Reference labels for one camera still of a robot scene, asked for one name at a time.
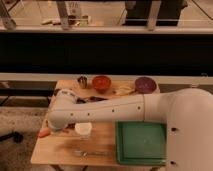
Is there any metal fork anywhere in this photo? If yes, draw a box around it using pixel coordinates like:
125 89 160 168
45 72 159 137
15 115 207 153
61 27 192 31
73 150 109 157

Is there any red orange pepper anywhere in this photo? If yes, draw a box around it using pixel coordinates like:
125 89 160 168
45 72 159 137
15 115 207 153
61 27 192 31
38 130 51 138

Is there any white plastic cup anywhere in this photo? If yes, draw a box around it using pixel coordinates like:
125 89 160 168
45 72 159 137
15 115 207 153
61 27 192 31
75 122 92 138

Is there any purple bowl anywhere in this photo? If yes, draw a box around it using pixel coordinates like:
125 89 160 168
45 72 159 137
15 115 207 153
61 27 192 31
135 77 157 94

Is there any red bowl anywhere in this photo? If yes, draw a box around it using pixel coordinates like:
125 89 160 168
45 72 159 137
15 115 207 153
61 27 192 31
92 75 111 93

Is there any black handled peeler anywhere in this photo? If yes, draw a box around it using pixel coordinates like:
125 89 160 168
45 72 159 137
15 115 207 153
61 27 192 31
77 96 108 103

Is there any small metal cup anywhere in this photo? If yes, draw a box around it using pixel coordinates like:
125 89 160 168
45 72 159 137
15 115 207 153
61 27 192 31
77 76 87 89

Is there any bunch of dark grapes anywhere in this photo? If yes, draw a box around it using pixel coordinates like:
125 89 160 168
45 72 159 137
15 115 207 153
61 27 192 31
67 123 75 129

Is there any yellow banana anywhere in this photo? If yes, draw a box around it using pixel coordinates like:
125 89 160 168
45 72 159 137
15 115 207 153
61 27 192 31
114 85 134 96

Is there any green plastic tray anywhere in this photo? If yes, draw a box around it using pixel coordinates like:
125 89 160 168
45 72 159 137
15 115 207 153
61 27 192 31
115 122 166 166

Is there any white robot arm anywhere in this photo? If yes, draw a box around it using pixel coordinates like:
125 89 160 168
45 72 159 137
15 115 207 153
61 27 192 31
47 88 213 171

